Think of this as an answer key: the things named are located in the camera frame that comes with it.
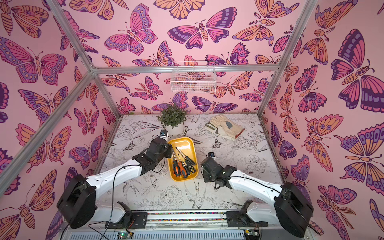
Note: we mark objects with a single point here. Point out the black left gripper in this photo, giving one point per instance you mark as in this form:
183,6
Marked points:
169,149

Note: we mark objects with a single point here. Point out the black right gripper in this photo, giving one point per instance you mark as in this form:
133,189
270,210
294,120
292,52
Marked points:
207,163

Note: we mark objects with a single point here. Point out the yellow plastic storage tray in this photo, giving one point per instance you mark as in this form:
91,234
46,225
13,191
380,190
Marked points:
186,145

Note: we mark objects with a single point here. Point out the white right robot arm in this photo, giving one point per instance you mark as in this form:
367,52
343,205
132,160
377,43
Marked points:
286,205

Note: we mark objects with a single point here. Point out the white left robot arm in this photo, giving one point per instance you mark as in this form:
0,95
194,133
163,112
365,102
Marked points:
78,203

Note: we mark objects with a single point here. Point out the large black yellow screwdriver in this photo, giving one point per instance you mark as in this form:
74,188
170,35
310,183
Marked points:
190,167

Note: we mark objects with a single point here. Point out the white pot saucer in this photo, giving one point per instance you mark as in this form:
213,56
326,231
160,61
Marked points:
170,136

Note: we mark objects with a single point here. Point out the white plant pot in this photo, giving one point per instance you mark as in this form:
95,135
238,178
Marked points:
175,130

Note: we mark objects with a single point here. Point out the green potted plant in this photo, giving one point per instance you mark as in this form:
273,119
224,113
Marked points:
172,116

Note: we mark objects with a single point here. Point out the white green work glove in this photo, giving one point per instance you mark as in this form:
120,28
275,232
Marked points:
211,127

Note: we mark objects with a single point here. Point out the beige work glove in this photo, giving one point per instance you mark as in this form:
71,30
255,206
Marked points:
232,126

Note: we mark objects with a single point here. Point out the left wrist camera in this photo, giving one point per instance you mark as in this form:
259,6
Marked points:
164,135

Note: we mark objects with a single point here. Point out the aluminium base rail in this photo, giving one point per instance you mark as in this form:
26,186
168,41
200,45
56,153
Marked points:
177,225

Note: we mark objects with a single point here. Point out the white wire basket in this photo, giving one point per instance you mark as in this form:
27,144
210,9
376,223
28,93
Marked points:
193,77

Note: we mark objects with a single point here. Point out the aluminium frame bars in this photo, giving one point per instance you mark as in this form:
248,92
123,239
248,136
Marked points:
93,74

